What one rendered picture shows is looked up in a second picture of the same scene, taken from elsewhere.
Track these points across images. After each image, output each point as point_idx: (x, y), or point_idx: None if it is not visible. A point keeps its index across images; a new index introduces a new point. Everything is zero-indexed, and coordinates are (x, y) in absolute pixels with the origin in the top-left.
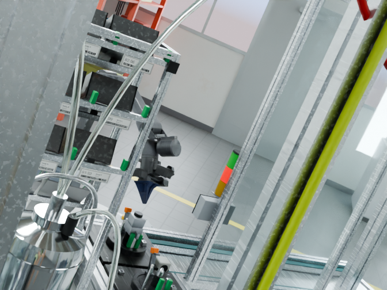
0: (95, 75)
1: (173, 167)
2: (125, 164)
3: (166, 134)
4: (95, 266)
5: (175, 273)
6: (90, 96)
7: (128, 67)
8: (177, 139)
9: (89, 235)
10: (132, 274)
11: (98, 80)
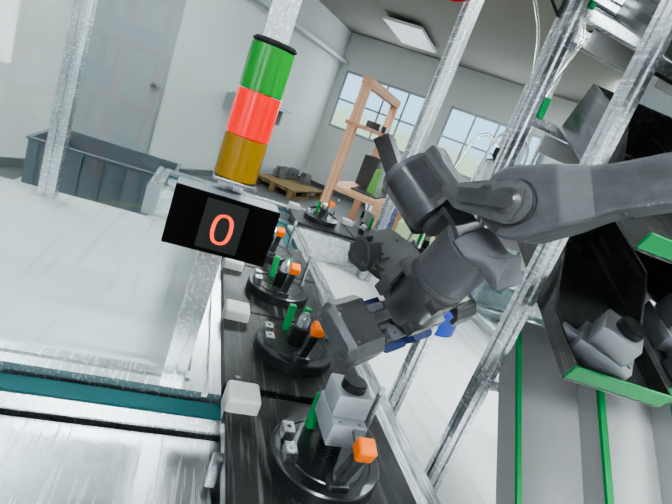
0: (660, 118)
1: (364, 236)
2: None
3: (458, 183)
4: (402, 365)
5: (186, 408)
6: (628, 151)
7: (615, 64)
8: (425, 152)
9: (413, 496)
10: (322, 383)
11: (647, 122)
